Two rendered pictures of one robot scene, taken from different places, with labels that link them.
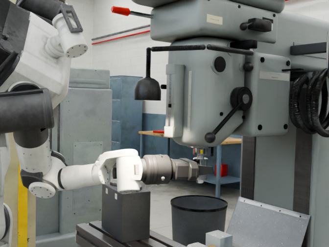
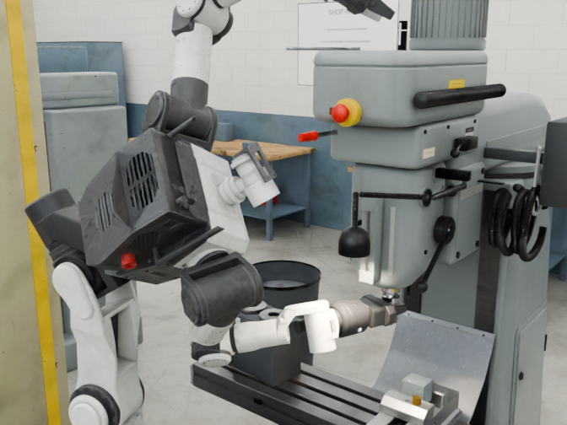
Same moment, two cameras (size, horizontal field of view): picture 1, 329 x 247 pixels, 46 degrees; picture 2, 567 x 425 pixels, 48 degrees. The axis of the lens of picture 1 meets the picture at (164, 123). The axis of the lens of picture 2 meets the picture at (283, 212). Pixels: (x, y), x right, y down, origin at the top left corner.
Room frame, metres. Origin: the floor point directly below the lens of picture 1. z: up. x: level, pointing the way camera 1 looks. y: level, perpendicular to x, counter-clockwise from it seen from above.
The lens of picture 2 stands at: (-0.25, 0.54, 1.89)
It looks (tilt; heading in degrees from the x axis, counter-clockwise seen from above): 14 degrees down; 346
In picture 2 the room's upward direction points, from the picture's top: straight up
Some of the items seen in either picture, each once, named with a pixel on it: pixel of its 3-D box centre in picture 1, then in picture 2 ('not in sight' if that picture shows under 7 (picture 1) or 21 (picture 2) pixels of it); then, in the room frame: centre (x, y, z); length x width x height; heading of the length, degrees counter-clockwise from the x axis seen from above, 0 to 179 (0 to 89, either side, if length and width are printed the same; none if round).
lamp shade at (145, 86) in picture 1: (147, 88); (354, 239); (1.05, 0.05, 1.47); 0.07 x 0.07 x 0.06
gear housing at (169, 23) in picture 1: (214, 26); (406, 137); (1.23, -0.15, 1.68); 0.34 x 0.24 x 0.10; 128
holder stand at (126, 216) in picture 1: (125, 208); (262, 339); (1.56, 0.15, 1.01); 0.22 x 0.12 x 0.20; 29
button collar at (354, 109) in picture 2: not in sight; (347, 112); (1.06, 0.07, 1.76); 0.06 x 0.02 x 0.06; 38
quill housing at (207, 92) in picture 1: (203, 93); (395, 220); (1.20, -0.12, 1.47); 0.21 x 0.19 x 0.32; 38
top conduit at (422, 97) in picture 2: not in sight; (463, 94); (1.11, -0.23, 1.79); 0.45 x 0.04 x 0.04; 128
